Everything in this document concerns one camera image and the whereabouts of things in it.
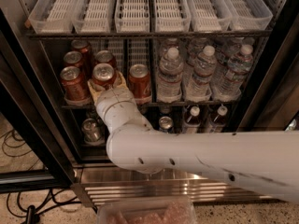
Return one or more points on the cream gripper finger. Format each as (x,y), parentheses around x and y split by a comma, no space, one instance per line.
(95,90)
(121,82)

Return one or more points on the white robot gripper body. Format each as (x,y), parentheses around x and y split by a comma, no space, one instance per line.
(116,96)

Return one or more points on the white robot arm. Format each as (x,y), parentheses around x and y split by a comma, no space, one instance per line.
(262,162)

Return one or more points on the front red can left lane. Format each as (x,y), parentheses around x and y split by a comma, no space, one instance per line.
(74,83)

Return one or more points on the silver can bottom left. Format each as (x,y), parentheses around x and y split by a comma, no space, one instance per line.
(92,131)

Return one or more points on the middle red can left lane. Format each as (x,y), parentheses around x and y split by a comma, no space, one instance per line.
(74,58)

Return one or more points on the back red can left lane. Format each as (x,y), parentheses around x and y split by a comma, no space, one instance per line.
(85,48)

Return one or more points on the clear top shelf tray three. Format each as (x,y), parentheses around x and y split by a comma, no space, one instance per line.
(132,16)

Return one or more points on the clear top shelf tray two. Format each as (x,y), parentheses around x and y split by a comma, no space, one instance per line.
(93,16)

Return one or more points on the clear top shelf tray four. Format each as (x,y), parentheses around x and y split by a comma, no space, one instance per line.
(171,16)

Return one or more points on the open glass fridge door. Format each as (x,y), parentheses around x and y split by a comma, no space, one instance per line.
(18,107)

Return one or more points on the clear top shelf tray one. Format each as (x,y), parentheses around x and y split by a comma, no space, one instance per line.
(52,16)

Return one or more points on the stainless steel fridge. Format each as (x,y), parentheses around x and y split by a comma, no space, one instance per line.
(268,100)

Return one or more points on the clear top shelf tray five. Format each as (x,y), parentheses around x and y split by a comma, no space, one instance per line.
(209,15)

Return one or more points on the clear top shelf tray six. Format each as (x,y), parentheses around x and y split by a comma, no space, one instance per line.
(251,15)

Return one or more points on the front water bottle left lane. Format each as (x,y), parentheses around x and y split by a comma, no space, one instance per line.
(169,76)

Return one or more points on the water bottle lane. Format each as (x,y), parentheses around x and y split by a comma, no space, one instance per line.
(227,84)
(203,69)
(169,76)

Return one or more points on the brown tea bottle left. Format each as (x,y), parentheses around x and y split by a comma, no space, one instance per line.
(191,120)

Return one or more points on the brown tea bottle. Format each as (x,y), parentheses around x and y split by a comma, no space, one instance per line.
(216,120)
(191,120)

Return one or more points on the front water bottle middle lane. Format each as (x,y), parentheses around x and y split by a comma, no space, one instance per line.
(203,69)

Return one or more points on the brown tea bottle right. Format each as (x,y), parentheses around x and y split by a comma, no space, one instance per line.
(216,120)

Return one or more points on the front water bottle right lane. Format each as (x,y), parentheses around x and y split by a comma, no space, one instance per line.
(227,84)

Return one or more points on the clear plastic bin with food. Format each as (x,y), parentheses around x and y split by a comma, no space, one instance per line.
(151,210)

